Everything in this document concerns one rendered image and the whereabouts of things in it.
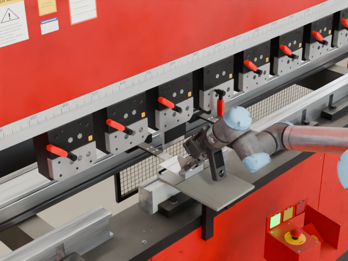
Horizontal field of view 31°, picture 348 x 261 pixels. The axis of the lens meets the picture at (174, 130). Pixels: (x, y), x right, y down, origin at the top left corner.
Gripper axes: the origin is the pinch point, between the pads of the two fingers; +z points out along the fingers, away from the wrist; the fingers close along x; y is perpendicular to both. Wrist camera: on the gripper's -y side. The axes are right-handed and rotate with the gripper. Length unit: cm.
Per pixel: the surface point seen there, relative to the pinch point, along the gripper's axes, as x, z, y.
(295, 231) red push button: -19.6, -5.0, -36.2
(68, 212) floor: -33, 161, 33
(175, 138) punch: 0.4, -3.5, 11.1
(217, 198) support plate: 4.8, -10.5, -13.4
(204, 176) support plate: -1.5, -3.1, -4.7
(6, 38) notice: 58, -44, 42
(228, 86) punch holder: -22.0, -15.4, 16.7
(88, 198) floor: -50, 163, 35
